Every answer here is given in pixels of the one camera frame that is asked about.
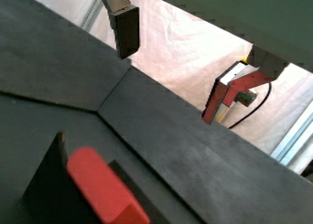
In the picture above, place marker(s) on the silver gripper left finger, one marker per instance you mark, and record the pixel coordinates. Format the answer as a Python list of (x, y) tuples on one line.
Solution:
[(123, 15)]

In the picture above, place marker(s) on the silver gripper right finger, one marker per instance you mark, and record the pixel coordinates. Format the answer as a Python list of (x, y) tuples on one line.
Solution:
[(266, 62)]

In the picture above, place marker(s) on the red square-circle object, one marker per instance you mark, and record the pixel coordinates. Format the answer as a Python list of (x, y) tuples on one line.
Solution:
[(108, 196)]

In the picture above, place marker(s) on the black curved fixture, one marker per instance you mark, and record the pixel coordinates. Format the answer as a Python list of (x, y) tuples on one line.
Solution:
[(53, 199)]

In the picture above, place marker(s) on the red side camera mount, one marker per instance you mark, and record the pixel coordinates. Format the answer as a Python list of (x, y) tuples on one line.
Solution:
[(238, 78)]

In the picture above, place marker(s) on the aluminium frame profile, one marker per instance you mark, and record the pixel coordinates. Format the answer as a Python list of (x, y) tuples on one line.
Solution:
[(294, 139)]

